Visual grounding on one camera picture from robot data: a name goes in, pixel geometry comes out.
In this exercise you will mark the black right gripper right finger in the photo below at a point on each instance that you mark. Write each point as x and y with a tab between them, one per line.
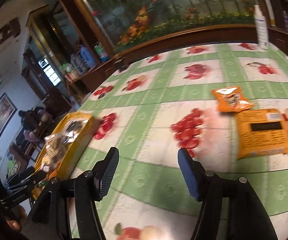
247	217

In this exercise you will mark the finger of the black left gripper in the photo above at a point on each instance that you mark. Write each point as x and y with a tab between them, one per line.
23	190
19	177

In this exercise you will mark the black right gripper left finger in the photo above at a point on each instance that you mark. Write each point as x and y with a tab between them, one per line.
49	216

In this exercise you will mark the person left hand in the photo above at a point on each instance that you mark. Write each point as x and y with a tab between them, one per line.
16	217

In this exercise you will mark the white foam tray yellow tape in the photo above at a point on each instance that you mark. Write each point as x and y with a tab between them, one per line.
64	147

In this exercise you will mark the orange flat snack pack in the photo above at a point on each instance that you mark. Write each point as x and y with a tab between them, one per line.
261	132

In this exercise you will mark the small orange snack bag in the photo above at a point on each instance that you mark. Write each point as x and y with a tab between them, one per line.
231	100

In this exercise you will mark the blue water jug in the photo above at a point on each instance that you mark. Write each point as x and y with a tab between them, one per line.
87	57

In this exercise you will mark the green fruit pattern tablecloth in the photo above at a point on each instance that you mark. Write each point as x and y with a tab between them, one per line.
164	102

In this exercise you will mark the small black box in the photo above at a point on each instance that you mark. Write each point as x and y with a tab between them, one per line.
121	64

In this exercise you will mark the wooden cabinet with flower glass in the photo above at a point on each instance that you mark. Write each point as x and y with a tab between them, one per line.
135	29

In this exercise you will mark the white spray bottle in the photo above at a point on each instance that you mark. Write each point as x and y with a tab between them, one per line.
261	28

